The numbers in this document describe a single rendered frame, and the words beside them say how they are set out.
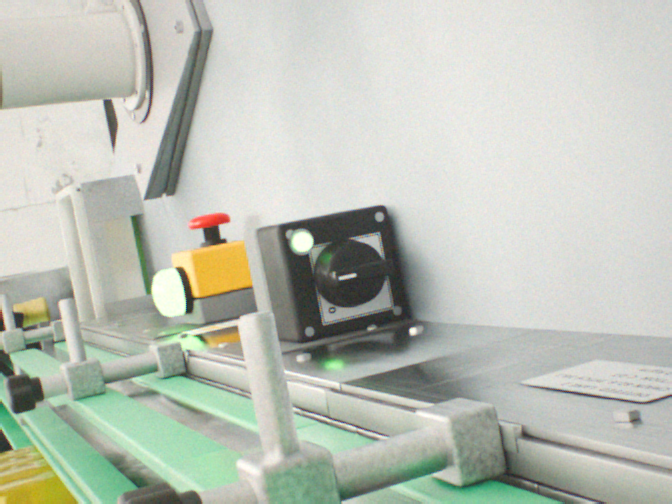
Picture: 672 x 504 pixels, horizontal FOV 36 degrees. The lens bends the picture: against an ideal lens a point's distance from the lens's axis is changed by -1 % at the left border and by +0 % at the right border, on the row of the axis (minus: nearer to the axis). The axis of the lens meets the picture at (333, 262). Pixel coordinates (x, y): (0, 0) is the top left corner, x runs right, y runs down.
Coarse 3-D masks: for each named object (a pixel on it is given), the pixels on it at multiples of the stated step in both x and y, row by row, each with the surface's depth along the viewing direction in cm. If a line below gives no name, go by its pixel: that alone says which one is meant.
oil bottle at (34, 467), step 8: (24, 464) 112; (32, 464) 112; (40, 464) 111; (48, 464) 110; (0, 472) 110; (8, 472) 110; (16, 472) 109; (24, 472) 109; (32, 472) 109; (0, 480) 107; (8, 480) 108
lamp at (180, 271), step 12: (156, 276) 96; (168, 276) 95; (180, 276) 96; (156, 288) 96; (168, 288) 95; (180, 288) 95; (156, 300) 96; (168, 300) 95; (180, 300) 95; (192, 300) 96; (168, 312) 96; (180, 312) 96
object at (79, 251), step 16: (64, 192) 144; (80, 192) 141; (64, 208) 154; (80, 208) 139; (64, 224) 154; (80, 224) 139; (64, 240) 154; (80, 240) 140; (80, 256) 155; (80, 272) 155; (96, 272) 141; (80, 288) 155; (96, 288) 140; (80, 304) 155; (96, 304) 140; (80, 320) 155
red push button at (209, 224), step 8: (200, 216) 97; (208, 216) 97; (216, 216) 97; (224, 216) 97; (192, 224) 97; (200, 224) 97; (208, 224) 97; (216, 224) 97; (208, 232) 98; (216, 232) 98; (208, 240) 98
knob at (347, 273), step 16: (336, 240) 68; (352, 240) 68; (320, 256) 68; (336, 256) 66; (352, 256) 67; (368, 256) 67; (320, 272) 67; (336, 272) 65; (352, 272) 65; (368, 272) 66; (384, 272) 66; (320, 288) 67; (336, 288) 66; (352, 288) 67; (368, 288) 67; (336, 304) 68; (352, 304) 67
